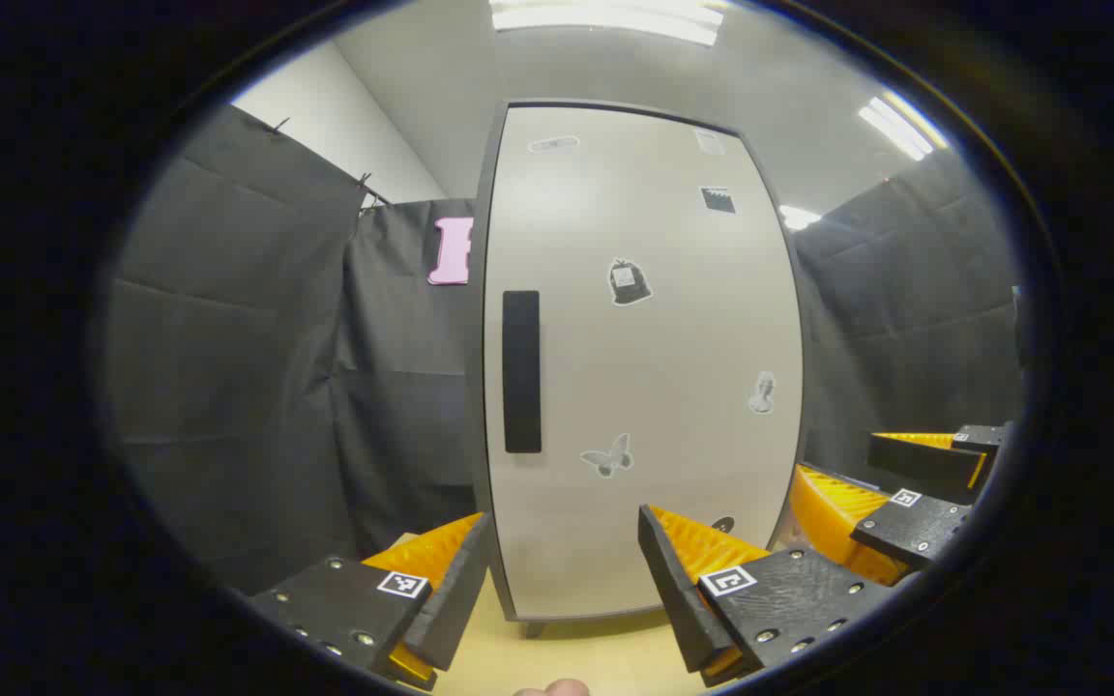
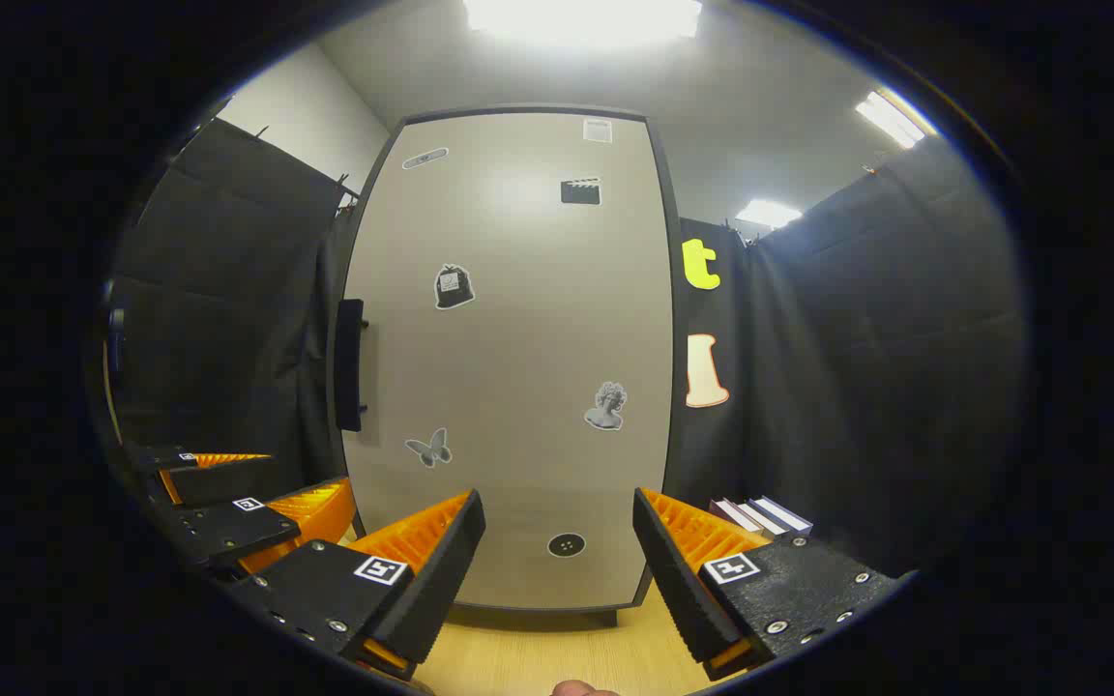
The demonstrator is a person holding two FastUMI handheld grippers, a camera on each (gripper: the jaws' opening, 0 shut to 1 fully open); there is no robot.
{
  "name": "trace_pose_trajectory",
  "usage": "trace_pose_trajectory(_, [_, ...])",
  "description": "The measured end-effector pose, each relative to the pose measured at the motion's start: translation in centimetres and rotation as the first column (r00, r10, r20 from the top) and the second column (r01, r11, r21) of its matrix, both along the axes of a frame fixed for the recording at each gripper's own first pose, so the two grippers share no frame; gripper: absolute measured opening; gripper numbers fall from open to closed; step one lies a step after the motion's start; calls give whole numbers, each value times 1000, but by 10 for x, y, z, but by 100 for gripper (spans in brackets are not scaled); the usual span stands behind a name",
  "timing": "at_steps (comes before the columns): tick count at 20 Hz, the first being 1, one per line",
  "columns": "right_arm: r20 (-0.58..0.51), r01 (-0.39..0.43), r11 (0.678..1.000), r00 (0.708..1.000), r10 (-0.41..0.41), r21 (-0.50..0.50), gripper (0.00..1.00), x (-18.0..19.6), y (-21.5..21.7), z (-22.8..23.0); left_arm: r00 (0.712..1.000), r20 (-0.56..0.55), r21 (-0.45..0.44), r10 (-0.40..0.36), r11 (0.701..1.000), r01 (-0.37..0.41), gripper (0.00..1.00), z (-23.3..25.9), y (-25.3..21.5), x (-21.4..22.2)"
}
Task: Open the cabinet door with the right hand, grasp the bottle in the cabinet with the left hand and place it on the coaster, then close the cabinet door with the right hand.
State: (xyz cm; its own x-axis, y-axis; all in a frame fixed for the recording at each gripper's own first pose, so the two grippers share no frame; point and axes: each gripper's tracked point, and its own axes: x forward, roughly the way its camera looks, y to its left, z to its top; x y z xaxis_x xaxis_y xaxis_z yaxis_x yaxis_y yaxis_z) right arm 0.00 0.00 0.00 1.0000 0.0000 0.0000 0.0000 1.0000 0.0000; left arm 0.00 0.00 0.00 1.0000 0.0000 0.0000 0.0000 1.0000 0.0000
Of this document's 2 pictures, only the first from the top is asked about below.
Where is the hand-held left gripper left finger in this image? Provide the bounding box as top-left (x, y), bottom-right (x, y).
top-left (249, 510), bottom-right (497, 693)

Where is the black backdrop cloth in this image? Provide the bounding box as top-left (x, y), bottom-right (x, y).
top-left (103, 101), bottom-right (1027, 595)

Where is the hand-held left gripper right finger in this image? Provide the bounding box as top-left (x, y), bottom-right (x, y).
top-left (636, 503), bottom-right (898, 689)

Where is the black door handle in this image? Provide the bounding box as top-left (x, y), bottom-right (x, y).
top-left (502, 290), bottom-right (542, 454)

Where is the dark grey cabinet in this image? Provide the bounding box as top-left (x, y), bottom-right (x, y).
top-left (463, 97), bottom-right (814, 639)

